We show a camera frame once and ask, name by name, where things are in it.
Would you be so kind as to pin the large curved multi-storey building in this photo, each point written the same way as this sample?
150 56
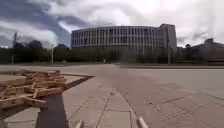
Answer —
123 37

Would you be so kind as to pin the grey paved plaza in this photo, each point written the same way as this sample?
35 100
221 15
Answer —
140 86

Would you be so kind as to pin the pole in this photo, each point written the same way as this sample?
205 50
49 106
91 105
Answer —
52 55

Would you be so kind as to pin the raised kerb strip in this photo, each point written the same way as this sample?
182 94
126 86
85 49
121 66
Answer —
173 66

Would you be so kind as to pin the robot's own part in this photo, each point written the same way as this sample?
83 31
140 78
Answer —
142 123
79 124

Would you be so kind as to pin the brown planting bed with border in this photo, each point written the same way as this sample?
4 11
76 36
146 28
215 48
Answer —
36 87

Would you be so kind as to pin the row of trees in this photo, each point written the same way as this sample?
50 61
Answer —
33 53

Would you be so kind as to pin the dark building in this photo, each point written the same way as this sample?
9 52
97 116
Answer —
210 48

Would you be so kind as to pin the tall tower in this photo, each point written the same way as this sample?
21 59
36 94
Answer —
15 37

